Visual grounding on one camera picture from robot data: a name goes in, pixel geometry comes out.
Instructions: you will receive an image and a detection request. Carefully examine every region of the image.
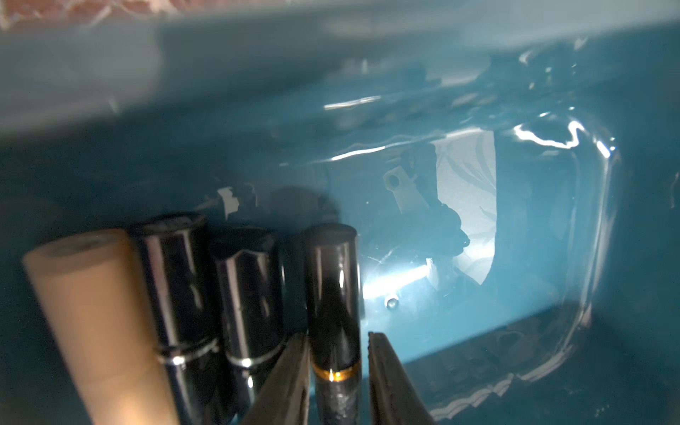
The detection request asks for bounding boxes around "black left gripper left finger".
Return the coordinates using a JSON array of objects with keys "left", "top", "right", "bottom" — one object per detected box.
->
[{"left": 240, "top": 333, "right": 310, "bottom": 425}]

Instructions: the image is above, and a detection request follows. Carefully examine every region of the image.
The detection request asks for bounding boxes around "beige nude lipstick tube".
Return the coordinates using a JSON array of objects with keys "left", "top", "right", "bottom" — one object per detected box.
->
[{"left": 22, "top": 229, "right": 178, "bottom": 424}]

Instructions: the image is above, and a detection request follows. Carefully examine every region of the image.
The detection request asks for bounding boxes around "black lipstick tube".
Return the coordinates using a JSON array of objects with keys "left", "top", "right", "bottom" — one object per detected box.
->
[
  {"left": 209, "top": 227, "right": 286, "bottom": 419},
  {"left": 304, "top": 223, "right": 362, "bottom": 424},
  {"left": 129, "top": 212, "right": 236, "bottom": 424}
]

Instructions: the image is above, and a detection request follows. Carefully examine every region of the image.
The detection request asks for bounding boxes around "teal plastic storage box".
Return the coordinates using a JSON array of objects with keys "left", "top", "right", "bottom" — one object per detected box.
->
[{"left": 1, "top": 1, "right": 679, "bottom": 424}]

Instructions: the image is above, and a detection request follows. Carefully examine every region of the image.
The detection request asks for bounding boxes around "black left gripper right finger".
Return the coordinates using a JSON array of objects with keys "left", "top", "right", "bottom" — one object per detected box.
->
[{"left": 368, "top": 332, "right": 436, "bottom": 425}]

